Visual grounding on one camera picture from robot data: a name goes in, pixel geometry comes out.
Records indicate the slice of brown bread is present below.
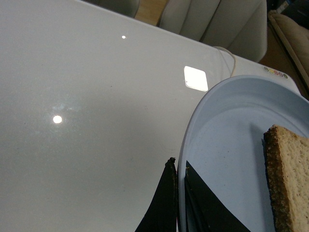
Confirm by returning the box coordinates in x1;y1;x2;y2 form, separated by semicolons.
264;125;309;232

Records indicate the beige sofa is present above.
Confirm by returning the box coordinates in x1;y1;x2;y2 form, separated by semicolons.
268;10;309;89

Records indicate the grey upholstered chair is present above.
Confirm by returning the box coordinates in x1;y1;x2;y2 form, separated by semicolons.
157;0;267;62
85;0;140;18

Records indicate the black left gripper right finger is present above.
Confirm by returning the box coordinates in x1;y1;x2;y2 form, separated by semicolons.
184;162;249;232

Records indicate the left grey upholstered chair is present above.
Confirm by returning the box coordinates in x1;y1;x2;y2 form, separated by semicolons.
85;0;140;18

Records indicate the light blue round plate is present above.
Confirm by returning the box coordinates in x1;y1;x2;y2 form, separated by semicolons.
178;76;309;232

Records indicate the cream toaster power cable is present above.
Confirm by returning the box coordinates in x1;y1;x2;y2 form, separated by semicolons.
212;45;238;78

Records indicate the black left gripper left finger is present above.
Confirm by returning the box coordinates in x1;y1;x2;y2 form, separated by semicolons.
136;158;178;232

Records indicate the right grey upholstered chair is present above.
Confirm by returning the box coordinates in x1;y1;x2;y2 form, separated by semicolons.
157;0;267;62

